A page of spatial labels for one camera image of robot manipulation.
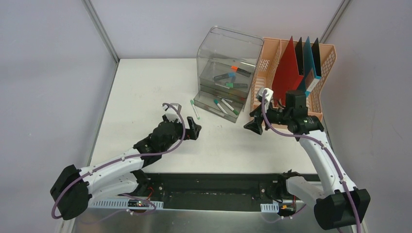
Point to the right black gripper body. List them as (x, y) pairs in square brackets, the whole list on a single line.
[(279, 116)]

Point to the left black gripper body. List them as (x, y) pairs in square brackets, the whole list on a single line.
[(185, 130)]

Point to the teal marker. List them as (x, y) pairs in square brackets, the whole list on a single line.
[(220, 107)]

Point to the dark green cap marker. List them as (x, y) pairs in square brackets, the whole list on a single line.
[(230, 107)]

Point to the peach file organizer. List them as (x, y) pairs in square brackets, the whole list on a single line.
[(271, 53)]

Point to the red folder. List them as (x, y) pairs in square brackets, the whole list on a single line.
[(289, 72)]

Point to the clear grey drawer box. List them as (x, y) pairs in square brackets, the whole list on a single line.
[(222, 48)]

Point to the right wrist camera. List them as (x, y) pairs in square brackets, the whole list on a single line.
[(264, 93)]

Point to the blue black marker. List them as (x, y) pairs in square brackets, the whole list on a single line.
[(224, 76)]

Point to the orange highlighter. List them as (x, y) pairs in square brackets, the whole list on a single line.
[(241, 71)]

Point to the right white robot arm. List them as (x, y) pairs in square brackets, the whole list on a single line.
[(339, 203)]

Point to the teal notebook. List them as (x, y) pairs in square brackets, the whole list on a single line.
[(312, 66)]

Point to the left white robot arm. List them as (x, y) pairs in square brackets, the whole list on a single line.
[(77, 188)]

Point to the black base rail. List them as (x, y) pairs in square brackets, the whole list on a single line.
[(212, 192)]

